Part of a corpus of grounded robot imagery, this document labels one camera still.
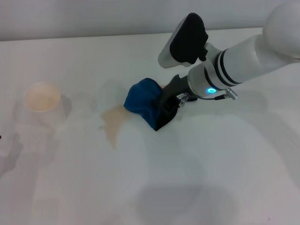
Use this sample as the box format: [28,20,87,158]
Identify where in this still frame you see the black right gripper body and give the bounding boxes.
[162,75,198,105]

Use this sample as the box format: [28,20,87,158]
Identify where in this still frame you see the blue rag with black trim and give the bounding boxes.
[123,77,181,132]

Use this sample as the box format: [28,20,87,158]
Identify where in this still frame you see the white paper cup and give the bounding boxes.
[23,81,67,128]

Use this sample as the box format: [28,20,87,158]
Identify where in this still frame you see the brown liquid stain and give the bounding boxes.
[100,105,129,150]

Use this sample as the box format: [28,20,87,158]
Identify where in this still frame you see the right wrist cable with metal connector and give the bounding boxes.
[176,87,239,106]

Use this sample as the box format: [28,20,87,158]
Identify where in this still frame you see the white and black right wrist camera box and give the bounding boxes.
[157,12,210,69]

